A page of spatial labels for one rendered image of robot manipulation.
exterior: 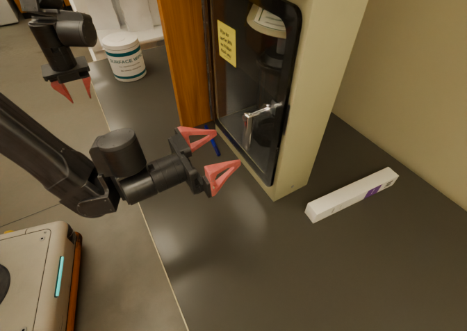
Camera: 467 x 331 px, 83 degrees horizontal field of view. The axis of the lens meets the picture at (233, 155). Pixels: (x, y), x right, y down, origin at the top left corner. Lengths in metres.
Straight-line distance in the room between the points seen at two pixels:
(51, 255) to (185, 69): 1.15
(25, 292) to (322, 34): 1.48
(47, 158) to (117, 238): 1.39
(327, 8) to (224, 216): 0.47
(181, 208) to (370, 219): 0.46
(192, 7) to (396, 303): 0.77
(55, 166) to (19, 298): 1.14
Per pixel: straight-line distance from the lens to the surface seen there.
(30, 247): 1.66
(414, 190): 0.85
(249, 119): 0.49
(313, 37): 0.43
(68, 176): 0.47
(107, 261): 1.77
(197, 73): 0.79
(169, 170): 0.47
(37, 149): 0.46
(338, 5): 0.44
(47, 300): 1.50
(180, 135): 0.51
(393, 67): 0.87
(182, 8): 0.72
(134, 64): 1.15
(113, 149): 0.42
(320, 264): 0.64
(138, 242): 1.76
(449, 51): 0.80
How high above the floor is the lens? 1.51
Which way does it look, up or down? 47 degrees down
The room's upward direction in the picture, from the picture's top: straight up
